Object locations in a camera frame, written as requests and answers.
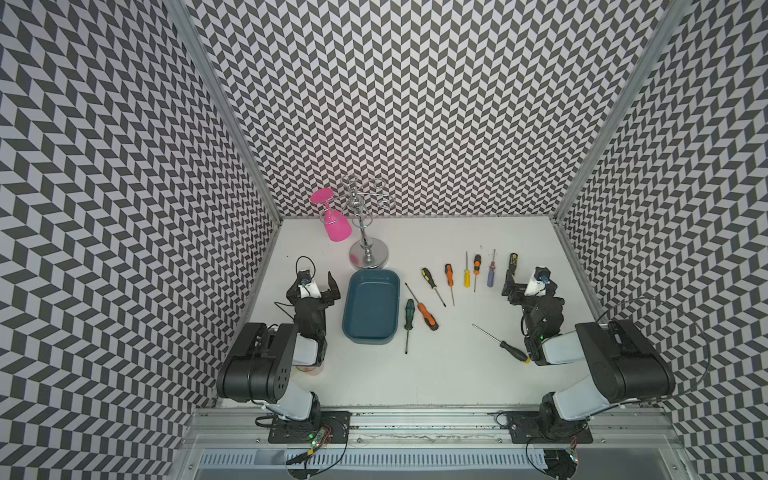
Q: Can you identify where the orange handled screwdriver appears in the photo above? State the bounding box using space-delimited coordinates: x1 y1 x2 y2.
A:
444 263 455 305

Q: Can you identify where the green black screwdriver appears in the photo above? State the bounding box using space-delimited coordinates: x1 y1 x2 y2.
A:
404 299 415 354

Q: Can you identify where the orange black long screwdriver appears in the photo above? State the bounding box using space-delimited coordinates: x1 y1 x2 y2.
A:
404 283 439 331

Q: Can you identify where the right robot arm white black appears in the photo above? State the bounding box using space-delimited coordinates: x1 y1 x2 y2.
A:
500 256 676 443

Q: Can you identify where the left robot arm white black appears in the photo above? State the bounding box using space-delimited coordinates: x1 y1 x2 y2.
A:
216 270 341 429

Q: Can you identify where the purple red screwdriver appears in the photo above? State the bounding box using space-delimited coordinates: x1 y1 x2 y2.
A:
486 250 496 288

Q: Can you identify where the black yellow far screwdriver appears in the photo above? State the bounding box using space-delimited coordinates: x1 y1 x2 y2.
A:
508 253 518 276

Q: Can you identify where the orange black small screwdriver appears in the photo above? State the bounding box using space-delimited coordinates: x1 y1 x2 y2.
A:
473 254 482 292

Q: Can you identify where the teal plastic storage box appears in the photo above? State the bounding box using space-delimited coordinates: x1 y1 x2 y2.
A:
342 270 400 345

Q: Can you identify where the yellow slim screwdriver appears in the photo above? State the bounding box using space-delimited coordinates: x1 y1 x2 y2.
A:
463 251 472 288

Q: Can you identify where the black yellow long screwdriver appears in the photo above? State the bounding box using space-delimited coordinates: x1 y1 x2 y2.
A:
472 324 530 364

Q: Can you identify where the chrome glass holder stand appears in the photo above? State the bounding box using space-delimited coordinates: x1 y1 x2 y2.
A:
342 177 389 270

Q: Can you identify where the clear pink plastic cup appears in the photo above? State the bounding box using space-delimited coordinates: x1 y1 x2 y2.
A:
294 363 324 376

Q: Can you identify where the pink plastic wine glass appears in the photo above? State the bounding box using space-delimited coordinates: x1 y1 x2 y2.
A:
310 188 352 243

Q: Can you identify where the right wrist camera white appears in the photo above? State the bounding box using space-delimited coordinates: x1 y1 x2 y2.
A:
524 273 551 297

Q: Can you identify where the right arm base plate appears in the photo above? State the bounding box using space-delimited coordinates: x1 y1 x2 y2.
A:
503 411 594 445

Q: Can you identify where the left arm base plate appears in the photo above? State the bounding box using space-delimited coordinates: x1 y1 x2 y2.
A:
268 410 352 445

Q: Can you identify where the aluminium front rail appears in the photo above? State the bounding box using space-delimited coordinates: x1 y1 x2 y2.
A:
179 406 683 449

